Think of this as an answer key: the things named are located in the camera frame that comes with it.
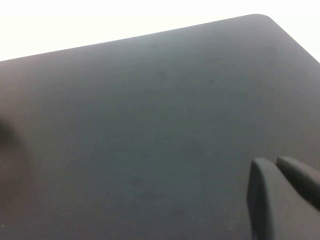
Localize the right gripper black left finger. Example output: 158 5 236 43
246 157 320 240

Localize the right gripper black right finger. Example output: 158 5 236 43
275 155 320 209

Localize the black table mat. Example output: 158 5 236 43
0 13 320 240

